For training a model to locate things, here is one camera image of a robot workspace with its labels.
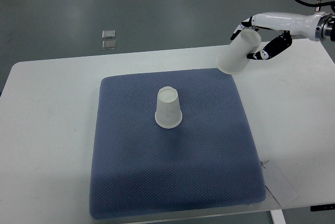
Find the blue mesh cushion pad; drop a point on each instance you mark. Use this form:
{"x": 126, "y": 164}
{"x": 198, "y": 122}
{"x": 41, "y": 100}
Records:
{"x": 208, "y": 160}

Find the black table control panel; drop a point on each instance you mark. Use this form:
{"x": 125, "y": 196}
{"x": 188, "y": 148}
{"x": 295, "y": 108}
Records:
{"x": 324, "y": 207}

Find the white paper cup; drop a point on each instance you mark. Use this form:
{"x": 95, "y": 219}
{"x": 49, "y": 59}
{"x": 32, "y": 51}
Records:
{"x": 233, "y": 60}
{"x": 168, "y": 113}

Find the white paper cup on cushion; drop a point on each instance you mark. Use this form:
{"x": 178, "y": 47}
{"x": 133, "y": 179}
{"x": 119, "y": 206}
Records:
{"x": 168, "y": 113}

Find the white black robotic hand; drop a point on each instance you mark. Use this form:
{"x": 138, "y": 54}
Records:
{"x": 289, "y": 24}

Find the upper metal floor plate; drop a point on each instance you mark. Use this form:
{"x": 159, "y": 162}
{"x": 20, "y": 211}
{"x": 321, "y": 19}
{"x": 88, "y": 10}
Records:
{"x": 108, "y": 34}

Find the white table leg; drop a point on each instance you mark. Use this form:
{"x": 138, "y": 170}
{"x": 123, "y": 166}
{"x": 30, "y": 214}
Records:
{"x": 277, "y": 217}

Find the white paper tag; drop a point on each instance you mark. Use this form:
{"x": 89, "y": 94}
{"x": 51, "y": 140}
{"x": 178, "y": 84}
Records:
{"x": 278, "y": 185}

